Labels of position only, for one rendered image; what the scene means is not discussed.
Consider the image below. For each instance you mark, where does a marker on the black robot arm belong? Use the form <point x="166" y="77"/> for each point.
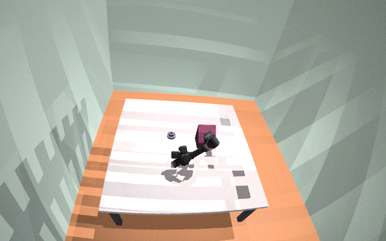
<point x="184" y="159"/>

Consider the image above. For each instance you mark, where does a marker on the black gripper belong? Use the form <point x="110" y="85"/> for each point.
<point x="175" y="154"/>

